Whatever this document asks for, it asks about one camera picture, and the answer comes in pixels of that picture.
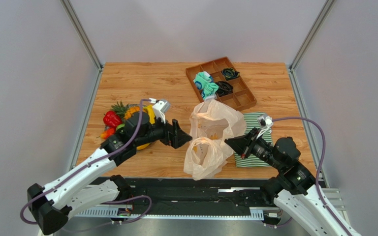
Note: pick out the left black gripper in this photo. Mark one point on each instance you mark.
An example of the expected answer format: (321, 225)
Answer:
(180, 137)

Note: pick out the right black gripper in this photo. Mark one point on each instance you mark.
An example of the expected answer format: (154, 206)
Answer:
(248, 148)

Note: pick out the translucent beige plastic bag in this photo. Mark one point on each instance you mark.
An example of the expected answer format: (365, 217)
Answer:
(212, 122)

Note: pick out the yellow banana bunch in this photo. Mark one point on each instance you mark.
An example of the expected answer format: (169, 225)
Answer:
(152, 119)

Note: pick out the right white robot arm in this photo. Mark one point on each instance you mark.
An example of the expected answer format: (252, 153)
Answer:
(295, 189)

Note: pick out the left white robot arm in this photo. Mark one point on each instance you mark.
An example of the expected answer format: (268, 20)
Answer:
(53, 204)

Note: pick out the mint green sock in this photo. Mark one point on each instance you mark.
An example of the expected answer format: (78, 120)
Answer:
(204, 82)

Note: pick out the small pineapple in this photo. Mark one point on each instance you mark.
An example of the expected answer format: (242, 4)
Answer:
(124, 111)

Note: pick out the black yellow sock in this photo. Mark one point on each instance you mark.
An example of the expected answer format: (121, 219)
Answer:
(230, 73)

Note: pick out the red orange peach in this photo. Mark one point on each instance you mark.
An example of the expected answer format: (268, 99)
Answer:
(107, 133)

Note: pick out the red bell pepper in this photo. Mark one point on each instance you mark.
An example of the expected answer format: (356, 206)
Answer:
(112, 120)

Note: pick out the brown compartment tray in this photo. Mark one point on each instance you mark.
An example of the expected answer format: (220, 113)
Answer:
(242, 97)

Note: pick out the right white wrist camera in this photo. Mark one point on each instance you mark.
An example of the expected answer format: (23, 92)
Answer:
(265, 124)

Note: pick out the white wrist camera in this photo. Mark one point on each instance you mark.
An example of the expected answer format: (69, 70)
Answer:
(160, 107)
(265, 124)

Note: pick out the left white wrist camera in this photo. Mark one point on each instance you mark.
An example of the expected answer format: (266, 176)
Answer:
(160, 107)

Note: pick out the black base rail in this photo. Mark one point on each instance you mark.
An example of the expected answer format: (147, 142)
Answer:
(180, 198)

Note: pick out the left aluminium frame post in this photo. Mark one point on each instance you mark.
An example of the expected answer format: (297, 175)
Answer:
(74, 18)

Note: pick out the aluminium frame post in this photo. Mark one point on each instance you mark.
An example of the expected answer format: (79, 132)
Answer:
(74, 18)
(323, 14)

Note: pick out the right aluminium frame post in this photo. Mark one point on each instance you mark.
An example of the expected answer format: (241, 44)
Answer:
(323, 14)

